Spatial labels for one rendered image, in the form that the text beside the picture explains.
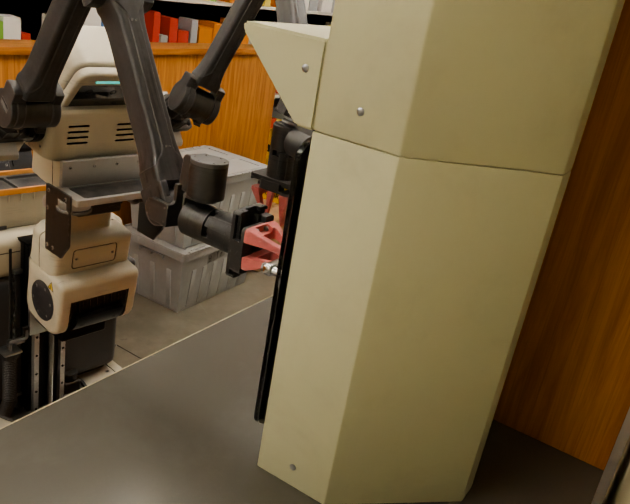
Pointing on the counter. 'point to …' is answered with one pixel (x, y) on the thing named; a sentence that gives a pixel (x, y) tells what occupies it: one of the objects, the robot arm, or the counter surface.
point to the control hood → (293, 63)
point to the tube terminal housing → (423, 236)
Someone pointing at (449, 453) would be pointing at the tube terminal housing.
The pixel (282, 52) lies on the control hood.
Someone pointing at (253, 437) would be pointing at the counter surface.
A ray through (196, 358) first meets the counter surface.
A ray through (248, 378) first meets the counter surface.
